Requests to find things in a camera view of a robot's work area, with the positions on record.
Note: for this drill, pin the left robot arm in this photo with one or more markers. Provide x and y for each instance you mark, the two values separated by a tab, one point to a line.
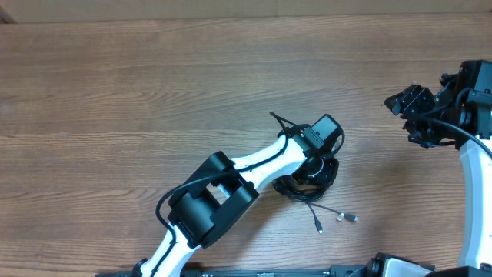
300	164

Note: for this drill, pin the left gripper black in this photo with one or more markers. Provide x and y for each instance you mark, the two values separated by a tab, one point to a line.
327	178

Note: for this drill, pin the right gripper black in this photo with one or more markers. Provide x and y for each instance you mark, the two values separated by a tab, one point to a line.
410	101

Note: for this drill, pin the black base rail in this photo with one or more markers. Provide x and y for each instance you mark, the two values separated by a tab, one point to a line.
194	270

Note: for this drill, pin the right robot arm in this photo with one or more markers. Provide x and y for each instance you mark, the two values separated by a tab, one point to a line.
459	115

